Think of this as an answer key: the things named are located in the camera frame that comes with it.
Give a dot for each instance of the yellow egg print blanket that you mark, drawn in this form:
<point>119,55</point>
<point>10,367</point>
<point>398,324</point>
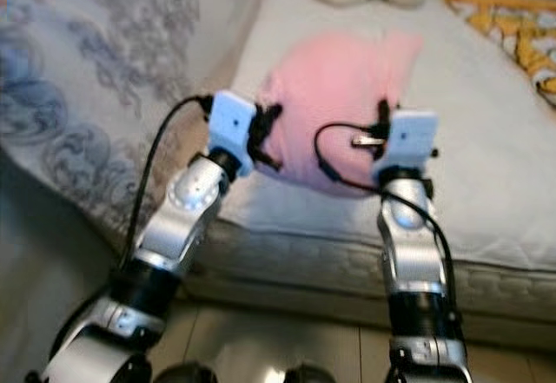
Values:
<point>512,27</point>

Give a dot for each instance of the white quilted mattress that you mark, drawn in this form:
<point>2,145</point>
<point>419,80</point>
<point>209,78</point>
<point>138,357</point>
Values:
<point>469,96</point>

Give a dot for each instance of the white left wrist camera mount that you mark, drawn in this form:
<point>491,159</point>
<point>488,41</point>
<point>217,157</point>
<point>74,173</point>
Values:
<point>230,127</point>

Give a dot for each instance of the grey robot left leg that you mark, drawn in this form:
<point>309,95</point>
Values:
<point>187,373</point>

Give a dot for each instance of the beige bed base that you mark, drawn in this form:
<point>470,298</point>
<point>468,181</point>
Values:
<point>313,307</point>

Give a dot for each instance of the pink pillow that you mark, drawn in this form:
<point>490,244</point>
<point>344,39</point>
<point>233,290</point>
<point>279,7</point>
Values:
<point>330,96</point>

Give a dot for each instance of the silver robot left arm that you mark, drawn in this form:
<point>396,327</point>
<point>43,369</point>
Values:
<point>191,196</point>

